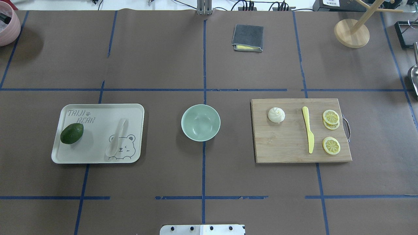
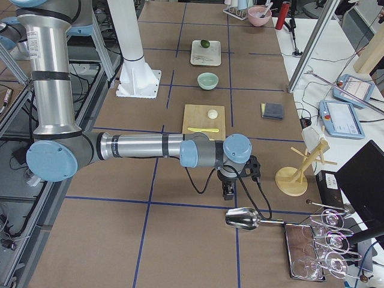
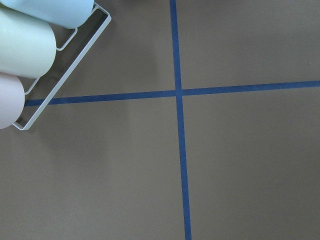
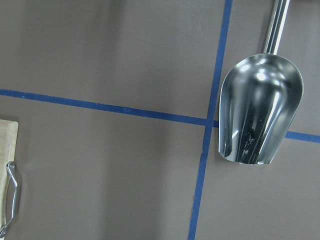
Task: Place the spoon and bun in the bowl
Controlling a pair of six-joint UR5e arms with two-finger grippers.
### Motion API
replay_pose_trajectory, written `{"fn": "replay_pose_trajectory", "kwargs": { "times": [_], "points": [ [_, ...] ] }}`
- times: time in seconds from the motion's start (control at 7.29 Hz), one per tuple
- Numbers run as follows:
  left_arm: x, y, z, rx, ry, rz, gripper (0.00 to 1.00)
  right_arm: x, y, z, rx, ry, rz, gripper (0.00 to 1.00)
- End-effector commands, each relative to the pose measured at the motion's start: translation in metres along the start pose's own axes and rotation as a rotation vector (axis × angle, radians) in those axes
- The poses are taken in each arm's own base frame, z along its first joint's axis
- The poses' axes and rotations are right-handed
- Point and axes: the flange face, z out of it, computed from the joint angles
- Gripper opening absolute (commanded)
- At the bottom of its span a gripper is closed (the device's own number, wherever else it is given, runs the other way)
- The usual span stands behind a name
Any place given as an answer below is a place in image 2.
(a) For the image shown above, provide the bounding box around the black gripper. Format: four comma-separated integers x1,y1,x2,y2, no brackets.
217,155,260,200

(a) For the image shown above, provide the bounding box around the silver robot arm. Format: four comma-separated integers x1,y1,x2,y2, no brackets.
14,1,260,200

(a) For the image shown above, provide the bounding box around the light green bowl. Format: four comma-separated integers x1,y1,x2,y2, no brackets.
197,73,218,91

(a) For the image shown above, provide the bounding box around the pink bowl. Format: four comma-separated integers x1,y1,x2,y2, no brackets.
247,6,272,27

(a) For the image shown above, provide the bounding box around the metal scoop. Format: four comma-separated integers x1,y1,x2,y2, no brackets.
225,207,284,230

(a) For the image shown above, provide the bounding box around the wooden mug tree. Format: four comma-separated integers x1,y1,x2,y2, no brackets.
275,137,337,197

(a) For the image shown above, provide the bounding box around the yellow plastic knife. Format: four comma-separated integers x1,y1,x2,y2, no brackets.
187,127,220,133

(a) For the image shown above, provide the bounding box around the wooden cutting board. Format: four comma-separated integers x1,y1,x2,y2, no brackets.
182,104,226,140

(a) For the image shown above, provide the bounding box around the grey folded cloth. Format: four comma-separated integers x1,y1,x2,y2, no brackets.
260,103,284,120

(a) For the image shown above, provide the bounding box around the wine glass rack tray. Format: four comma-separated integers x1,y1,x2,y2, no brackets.
283,223,326,283

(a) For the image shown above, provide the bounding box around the blue teach pendant near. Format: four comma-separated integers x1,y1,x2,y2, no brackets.
319,100,365,139

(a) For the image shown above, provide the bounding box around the blue teach pendant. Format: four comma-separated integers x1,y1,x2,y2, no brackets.
333,74,374,109
319,100,365,139

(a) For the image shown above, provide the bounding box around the black monitor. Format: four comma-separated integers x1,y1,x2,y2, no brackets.
335,140,383,244

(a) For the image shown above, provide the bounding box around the white rectangular tray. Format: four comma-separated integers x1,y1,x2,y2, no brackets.
190,40,221,67

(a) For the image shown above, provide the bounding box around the blue teach pendant far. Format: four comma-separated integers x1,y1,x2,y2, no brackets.
333,74,374,109

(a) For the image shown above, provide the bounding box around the red cylinder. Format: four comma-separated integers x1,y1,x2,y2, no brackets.
275,1,290,30

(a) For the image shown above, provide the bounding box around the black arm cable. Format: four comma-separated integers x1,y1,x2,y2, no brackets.
183,165,273,220

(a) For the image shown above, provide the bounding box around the aluminium frame post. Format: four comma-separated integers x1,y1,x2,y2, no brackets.
287,0,340,93

